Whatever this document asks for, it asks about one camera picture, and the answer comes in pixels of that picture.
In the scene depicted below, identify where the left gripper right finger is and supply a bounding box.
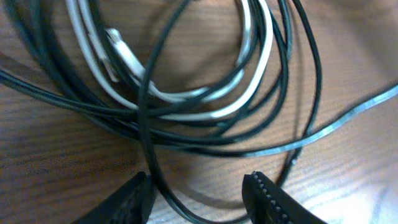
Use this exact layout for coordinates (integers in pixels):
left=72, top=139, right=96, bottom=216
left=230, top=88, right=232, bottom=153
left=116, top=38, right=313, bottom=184
left=242, top=172, right=325, bottom=224

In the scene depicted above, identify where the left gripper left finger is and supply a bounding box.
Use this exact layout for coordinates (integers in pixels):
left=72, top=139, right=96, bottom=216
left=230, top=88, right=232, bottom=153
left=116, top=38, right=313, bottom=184
left=74, top=171, right=157, bottom=224

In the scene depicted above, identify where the long black usb cable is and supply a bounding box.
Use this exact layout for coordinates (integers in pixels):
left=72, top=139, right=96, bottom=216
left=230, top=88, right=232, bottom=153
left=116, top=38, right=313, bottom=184
left=0, top=0, right=398, bottom=224

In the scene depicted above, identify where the white usb cable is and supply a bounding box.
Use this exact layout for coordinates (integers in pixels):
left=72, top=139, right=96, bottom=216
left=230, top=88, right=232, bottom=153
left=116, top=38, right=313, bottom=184
left=65, top=0, right=274, bottom=122

